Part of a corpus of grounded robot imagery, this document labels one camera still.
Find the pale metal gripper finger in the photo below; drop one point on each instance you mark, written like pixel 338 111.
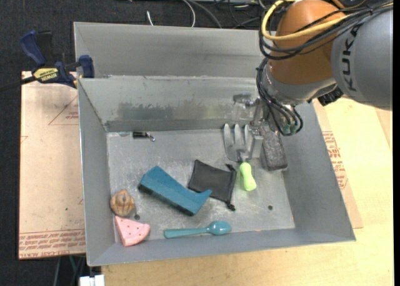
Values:
pixel 274 152
pixel 257 145

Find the blue boot-shaped block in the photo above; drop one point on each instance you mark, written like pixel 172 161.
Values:
pixel 170 189

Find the tan ridged toy pastry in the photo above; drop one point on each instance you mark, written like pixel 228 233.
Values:
pixel 122 203

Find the brown cardboard board, red print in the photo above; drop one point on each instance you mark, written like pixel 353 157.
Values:
pixel 47 169

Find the pink toy watermelon slice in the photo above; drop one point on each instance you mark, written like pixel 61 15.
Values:
pixel 131 231

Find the black cylinder on white bracket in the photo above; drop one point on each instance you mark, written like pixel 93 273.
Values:
pixel 330 95

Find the teal plastic spoon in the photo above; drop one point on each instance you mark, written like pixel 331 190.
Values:
pixel 218 228

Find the grey metal bin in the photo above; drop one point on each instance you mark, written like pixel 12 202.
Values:
pixel 187 103

